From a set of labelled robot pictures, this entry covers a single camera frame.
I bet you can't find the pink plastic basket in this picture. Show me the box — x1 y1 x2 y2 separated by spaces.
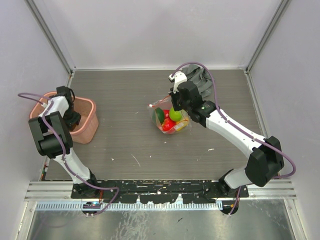
28 86 99 144

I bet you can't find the green lime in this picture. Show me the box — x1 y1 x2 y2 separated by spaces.
169 107 182 122

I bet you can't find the yellow lemon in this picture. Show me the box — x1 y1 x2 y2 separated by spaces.
175 117 189 132

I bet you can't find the clear zip top bag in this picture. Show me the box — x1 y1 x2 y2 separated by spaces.
147 95 191 135

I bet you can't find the dark green fruit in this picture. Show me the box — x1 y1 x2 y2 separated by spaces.
154 107 165 124

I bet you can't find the red apple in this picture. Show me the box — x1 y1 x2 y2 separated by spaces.
162 109 176 132

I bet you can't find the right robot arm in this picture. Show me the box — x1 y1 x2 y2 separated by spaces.
169 81 284 197

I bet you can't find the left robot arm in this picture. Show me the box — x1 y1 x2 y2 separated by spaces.
28 86 100 198

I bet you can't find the grey crumpled cloth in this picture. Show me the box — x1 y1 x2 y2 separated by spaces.
181 64 213 98

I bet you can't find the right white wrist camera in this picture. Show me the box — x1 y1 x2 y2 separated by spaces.
168 70 187 94

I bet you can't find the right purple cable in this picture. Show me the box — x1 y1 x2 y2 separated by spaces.
172 61 298 216

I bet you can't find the grey cable duct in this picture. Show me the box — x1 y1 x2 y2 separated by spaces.
35 200 223 212

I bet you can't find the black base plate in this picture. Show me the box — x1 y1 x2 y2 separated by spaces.
71 179 250 205

